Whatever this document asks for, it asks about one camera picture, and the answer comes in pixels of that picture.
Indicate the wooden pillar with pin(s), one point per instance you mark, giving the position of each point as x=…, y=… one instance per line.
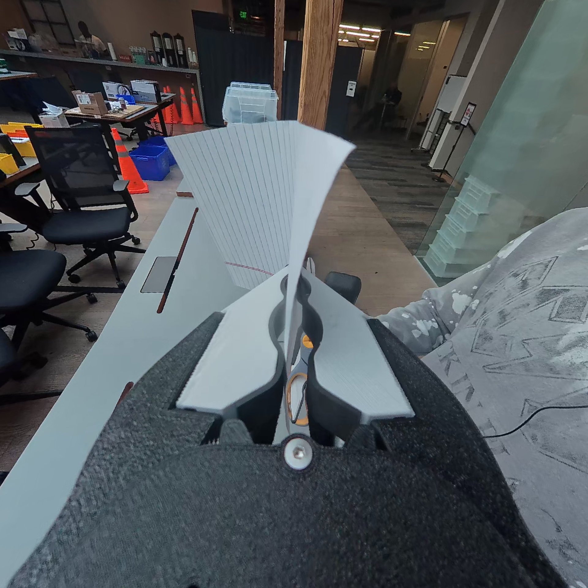
x=319, y=64

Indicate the cardboard box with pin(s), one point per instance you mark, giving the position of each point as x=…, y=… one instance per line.
x=89, y=102

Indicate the long grey wall counter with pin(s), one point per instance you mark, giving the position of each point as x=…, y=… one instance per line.
x=101, y=62

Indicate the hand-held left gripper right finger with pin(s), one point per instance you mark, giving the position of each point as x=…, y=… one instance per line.
x=363, y=358

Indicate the grey spattered sweatshirt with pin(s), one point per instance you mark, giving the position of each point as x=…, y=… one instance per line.
x=505, y=367

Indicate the lined white paper sheet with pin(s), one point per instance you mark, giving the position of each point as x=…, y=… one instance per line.
x=248, y=197

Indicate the yellow plastic bin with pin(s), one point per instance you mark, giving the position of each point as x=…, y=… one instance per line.
x=18, y=133
x=8, y=163

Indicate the stack of clear containers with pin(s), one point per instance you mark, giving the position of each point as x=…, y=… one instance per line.
x=464, y=225

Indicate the grey desk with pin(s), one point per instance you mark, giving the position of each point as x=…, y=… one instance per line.
x=92, y=390

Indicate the clear plastic storage container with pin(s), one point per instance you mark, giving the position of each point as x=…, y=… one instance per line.
x=250, y=103

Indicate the blue plastic bin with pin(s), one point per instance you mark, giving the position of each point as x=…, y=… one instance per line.
x=163, y=143
x=149, y=163

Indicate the black mesh office chair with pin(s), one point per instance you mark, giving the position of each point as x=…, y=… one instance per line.
x=87, y=197

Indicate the wooden work table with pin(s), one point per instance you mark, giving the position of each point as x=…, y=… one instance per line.
x=128, y=112

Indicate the grey scissors with yellow pivot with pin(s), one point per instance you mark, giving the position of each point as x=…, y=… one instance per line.
x=294, y=399

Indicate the large orange traffic cone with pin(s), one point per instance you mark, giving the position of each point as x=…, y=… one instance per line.
x=128, y=165

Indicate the sign on floor stand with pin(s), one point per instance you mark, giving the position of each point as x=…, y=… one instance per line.
x=465, y=117

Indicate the white printed box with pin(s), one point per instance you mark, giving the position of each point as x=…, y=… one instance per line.
x=144, y=91

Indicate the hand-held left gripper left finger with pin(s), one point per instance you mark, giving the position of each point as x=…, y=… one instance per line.
x=239, y=353

